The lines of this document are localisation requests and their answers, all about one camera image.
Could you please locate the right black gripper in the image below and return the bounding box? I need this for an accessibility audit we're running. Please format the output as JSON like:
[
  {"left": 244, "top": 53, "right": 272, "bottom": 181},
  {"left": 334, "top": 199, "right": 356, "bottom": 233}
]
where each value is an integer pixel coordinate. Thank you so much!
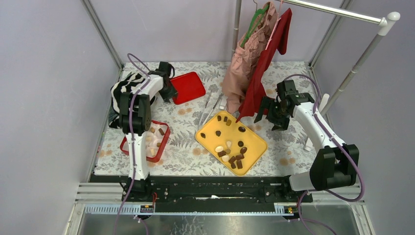
[{"left": 254, "top": 96, "right": 290, "bottom": 131}]

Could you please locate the red box lid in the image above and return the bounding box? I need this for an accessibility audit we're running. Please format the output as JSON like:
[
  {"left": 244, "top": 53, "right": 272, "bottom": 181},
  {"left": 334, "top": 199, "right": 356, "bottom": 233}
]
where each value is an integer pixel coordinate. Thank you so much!
[{"left": 171, "top": 71, "right": 206, "bottom": 105}]

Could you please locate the red box with liner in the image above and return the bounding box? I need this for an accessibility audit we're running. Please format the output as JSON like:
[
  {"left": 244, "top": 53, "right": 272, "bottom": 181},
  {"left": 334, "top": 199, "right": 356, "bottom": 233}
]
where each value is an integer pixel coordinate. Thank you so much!
[{"left": 119, "top": 120, "right": 171, "bottom": 164}]

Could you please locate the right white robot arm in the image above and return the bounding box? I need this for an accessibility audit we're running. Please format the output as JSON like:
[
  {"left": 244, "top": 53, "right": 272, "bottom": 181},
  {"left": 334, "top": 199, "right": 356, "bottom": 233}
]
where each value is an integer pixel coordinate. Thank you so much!
[{"left": 255, "top": 80, "right": 359, "bottom": 202}]

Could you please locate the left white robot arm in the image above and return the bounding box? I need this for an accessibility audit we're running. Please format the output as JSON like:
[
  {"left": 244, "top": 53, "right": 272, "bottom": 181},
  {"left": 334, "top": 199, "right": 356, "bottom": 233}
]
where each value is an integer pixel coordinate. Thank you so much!
[{"left": 111, "top": 62, "right": 178, "bottom": 181}]

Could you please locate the zebra striped cloth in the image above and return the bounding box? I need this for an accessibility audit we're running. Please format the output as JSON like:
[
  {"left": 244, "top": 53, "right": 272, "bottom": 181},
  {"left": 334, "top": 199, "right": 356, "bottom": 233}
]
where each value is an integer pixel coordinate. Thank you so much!
[{"left": 108, "top": 73, "right": 163, "bottom": 133}]

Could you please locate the pink hanging garment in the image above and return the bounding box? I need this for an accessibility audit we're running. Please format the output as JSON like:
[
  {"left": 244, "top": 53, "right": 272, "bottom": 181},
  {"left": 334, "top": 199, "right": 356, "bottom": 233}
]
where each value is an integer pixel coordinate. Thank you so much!
[{"left": 222, "top": 1, "right": 278, "bottom": 114}]

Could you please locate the yellow tray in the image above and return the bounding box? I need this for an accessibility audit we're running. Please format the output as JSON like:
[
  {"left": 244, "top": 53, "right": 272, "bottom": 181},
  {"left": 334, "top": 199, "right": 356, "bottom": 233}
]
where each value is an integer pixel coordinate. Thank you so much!
[{"left": 195, "top": 111, "right": 268, "bottom": 176}]

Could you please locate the green hanger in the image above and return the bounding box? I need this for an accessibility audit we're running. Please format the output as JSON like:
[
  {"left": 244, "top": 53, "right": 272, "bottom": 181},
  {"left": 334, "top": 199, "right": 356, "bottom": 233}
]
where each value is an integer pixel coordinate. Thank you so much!
[{"left": 240, "top": 3, "right": 270, "bottom": 48}]

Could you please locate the metal clothes rack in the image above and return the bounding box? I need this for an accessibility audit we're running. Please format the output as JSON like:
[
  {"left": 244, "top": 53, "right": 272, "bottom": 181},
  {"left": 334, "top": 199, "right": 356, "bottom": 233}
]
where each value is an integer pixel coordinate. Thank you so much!
[{"left": 231, "top": 0, "right": 401, "bottom": 151}]

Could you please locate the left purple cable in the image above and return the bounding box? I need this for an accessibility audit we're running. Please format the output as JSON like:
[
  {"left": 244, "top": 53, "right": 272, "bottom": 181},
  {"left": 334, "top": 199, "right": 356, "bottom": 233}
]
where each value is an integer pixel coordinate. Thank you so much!
[{"left": 112, "top": 53, "right": 151, "bottom": 235}]

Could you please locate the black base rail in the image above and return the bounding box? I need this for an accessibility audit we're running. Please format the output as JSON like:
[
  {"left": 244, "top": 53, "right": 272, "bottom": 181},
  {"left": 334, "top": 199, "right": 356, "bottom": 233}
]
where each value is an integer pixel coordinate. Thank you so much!
[{"left": 90, "top": 175, "right": 302, "bottom": 213}]

